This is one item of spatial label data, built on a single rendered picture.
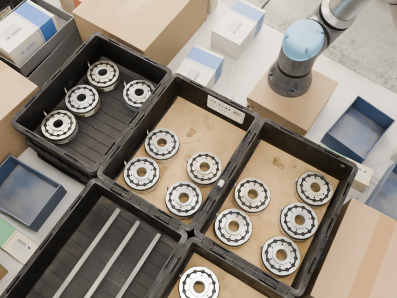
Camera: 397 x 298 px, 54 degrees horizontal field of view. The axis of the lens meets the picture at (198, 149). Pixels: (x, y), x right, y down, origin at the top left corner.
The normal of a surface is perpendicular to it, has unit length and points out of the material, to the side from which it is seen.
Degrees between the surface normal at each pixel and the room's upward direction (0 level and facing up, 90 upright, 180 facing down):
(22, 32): 0
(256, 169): 0
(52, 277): 0
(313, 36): 9
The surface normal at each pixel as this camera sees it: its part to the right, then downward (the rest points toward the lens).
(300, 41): -0.09, -0.34
